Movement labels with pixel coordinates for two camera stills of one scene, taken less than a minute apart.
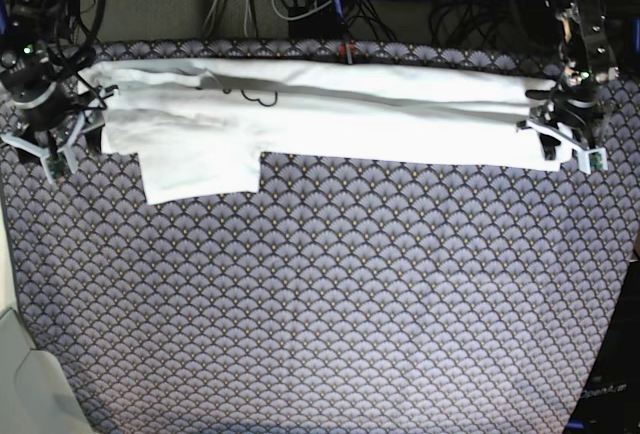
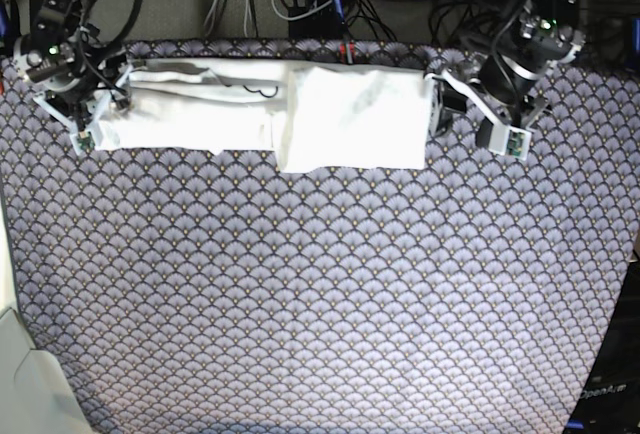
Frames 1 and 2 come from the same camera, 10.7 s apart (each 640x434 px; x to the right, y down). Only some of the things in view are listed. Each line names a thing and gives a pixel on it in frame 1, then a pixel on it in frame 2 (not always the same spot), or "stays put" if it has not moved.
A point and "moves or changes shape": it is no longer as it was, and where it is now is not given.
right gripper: x=581 y=104 to x=509 y=135
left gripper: x=56 y=141 to x=79 y=84
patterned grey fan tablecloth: x=348 y=296 stays put
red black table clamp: x=346 y=52 stays put
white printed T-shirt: x=202 y=127 moves or changes shape
